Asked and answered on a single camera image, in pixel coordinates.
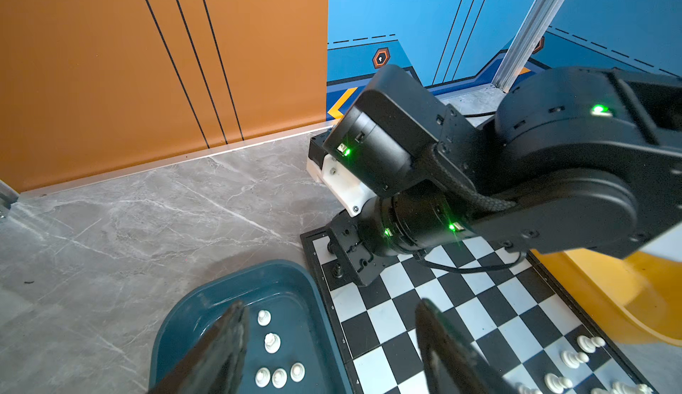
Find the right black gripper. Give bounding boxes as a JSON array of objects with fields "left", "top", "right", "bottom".
[{"left": 326, "top": 210, "right": 515, "bottom": 394}]

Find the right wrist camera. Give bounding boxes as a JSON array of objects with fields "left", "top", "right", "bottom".
[{"left": 307, "top": 130, "right": 376, "bottom": 217}]

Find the aluminium corner post right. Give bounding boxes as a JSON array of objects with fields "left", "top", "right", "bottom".
[{"left": 492, "top": 0, "right": 565, "bottom": 93}]

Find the yellow plastic tray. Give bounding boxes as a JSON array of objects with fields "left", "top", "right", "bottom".
[{"left": 534, "top": 249, "right": 681, "bottom": 347}]

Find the teal plastic tray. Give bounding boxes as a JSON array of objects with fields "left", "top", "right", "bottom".
[{"left": 149, "top": 260, "right": 352, "bottom": 393}]

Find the black white chessboard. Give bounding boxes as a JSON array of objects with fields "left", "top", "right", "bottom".
[{"left": 301, "top": 230, "right": 645, "bottom": 393}]

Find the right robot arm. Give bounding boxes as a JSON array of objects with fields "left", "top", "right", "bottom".
[{"left": 307, "top": 65, "right": 681, "bottom": 345}]

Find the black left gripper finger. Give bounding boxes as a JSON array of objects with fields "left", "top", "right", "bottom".
[{"left": 149, "top": 301, "right": 250, "bottom": 394}]

